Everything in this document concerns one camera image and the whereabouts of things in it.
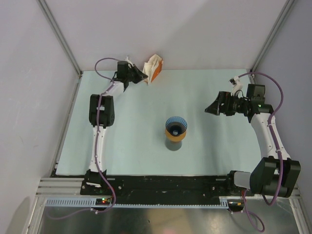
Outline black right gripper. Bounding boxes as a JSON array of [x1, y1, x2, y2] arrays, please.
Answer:
[[205, 91, 250, 116]]

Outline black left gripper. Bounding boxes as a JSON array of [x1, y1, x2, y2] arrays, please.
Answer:
[[126, 64, 148, 84]]

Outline white paper coffee filters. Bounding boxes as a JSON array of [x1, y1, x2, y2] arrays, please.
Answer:
[[142, 54, 162, 84]]

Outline blue glass dripper cone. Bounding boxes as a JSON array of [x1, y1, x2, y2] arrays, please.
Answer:
[[165, 116, 188, 137]]

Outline glass beaker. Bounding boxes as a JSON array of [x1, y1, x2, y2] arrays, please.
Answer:
[[165, 139, 182, 151]]

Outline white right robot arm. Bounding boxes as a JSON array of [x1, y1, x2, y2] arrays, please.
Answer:
[[205, 84, 301, 198]]

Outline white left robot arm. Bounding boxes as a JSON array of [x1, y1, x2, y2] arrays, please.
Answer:
[[84, 59, 148, 195]]

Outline orange filter box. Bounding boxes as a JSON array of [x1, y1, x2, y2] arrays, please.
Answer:
[[149, 59, 163, 83]]

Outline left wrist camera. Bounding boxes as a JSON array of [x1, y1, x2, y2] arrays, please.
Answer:
[[125, 56, 134, 67]]

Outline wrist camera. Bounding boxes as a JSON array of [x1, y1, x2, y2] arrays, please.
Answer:
[[125, 56, 134, 67], [229, 76, 243, 96]]

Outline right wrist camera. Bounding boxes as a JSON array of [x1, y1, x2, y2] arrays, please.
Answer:
[[229, 76, 243, 96]]

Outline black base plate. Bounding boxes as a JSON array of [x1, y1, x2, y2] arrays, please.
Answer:
[[80, 175, 243, 206]]

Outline white cable duct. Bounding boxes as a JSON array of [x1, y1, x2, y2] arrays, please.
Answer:
[[45, 197, 229, 209]]

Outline aluminium frame rail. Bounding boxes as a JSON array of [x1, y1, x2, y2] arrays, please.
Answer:
[[36, 178, 83, 197]]

